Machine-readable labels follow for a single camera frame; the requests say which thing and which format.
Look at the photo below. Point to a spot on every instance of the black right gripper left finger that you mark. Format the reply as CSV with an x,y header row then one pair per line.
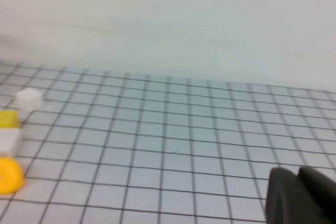
x,y
284,200

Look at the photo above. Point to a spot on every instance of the white black-grid tablecloth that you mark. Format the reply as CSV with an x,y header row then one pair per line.
x,y
170,142

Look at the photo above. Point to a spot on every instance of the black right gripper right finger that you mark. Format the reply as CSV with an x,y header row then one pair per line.
x,y
321,195

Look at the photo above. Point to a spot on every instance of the white plastic relay box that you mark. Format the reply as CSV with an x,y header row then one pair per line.
x,y
9,141

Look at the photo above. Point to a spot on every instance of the yellow round plastic toy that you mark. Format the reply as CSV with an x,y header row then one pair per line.
x,y
9,175

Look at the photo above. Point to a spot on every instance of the white foam cube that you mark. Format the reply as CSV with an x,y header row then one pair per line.
x,y
29,99

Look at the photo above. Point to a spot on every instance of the yellow foam cube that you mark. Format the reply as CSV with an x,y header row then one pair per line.
x,y
8,119

